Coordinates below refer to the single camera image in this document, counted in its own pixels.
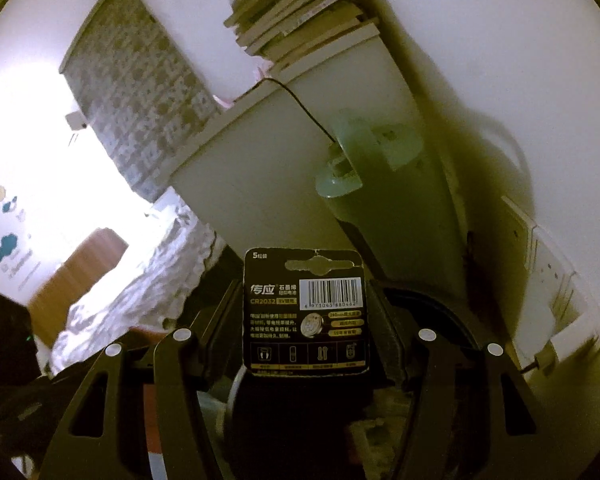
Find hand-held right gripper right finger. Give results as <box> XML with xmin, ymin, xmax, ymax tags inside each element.
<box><xmin>365</xmin><ymin>280</ymin><xmax>576</xmax><ymax>480</ymax></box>

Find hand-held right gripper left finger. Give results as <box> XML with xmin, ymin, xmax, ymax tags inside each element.
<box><xmin>42</xmin><ymin>280</ymin><xmax>247</xmax><ymax>480</ymax></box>

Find black trash bin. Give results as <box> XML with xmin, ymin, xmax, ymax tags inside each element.
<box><xmin>375</xmin><ymin>285</ymin><xmax>486</xmax><ymax>391</ymax></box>

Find black battery card pack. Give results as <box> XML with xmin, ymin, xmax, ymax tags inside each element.
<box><xmin>241</xmin><ymin>247</ymin><xmax>371</xmax><ymax>377</ymax></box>

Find white ruffled duvet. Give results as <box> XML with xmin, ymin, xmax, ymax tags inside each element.
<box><xmin>47</xmin><ymin>200</ymin><xmax>226</xmax><ymax>376</ymax></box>

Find wooden headboard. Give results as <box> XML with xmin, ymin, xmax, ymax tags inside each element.
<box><xmin>27</xmin><ymin>227</ymin><xmax>131</xmax><ymax>307</ymax></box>

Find white cabinet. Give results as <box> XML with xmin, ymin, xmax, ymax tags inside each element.
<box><xmin>167</xmin><ymin>25</ymin><xmax>471</xmax><ymax>302</ymax></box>

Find patterned grey curtain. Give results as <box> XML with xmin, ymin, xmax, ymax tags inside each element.
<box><xmin>59</xmin><ymin>0</ymin><xmax>219</xmax><ymax>201</ymax></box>

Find stack of books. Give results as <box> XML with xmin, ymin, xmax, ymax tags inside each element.
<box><xmin>223</xmin><ymin>0</ymin><xmax>381</xmax><ymax>74</ymax></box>

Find cloud wall stickers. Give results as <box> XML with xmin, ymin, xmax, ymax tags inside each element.
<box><xmin>0</xmin><ymin>185</ymin><xmax>36</xmax><ymax>281</ymax></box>

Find white wall socket panel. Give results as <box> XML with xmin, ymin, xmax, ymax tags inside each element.
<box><xmin>500</xmin><ymin>195</ymin><xmax>600</xmax><ymax>376</ymax></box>

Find black cable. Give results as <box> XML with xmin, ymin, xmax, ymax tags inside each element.
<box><xmin>259</xmin><ymin>77</ymin><xmax>339</xmax><ymax>147</ymax></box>

